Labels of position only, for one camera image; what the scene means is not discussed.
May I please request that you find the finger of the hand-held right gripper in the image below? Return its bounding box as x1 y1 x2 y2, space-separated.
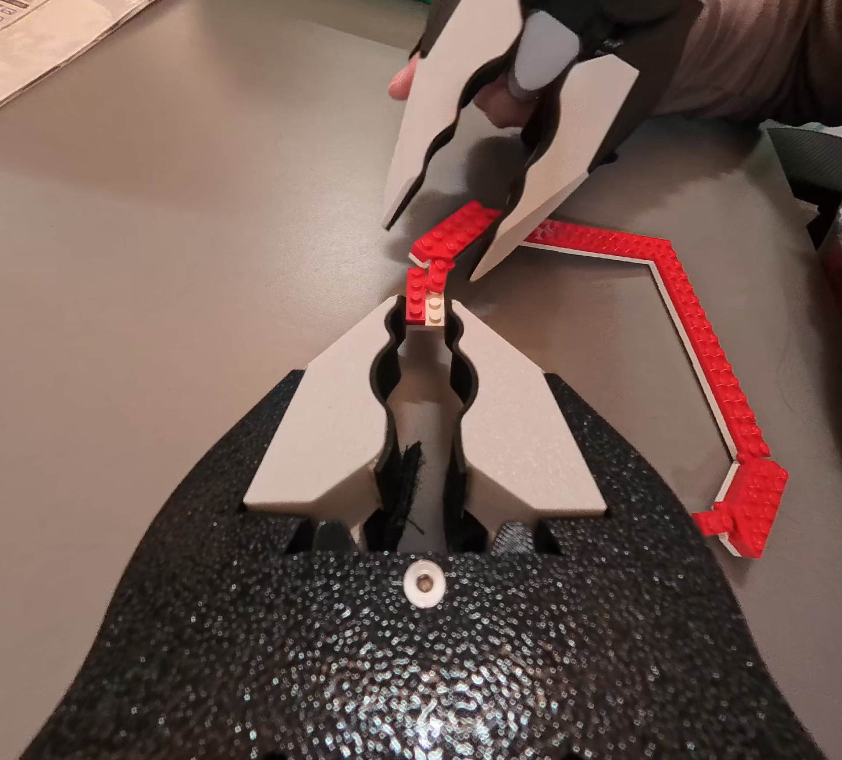
468 52 642 282
382 0 527 231

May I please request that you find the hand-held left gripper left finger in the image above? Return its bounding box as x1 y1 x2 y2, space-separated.
242 294 405 552

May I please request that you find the person's right forearm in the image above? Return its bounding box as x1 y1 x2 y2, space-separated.
658 0 842 129

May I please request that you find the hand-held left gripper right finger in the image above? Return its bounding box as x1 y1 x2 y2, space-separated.
449 298 609 552

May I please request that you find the red and white lego frame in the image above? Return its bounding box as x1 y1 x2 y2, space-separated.
407 201 789 559

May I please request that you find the person's right hand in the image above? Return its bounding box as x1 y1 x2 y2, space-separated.
388 57 537 130

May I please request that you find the instruction sheet in plastic sleeve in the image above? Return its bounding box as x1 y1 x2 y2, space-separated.
0 0 193 109

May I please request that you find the dark grey bag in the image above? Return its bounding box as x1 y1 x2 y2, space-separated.
766 122 842 254

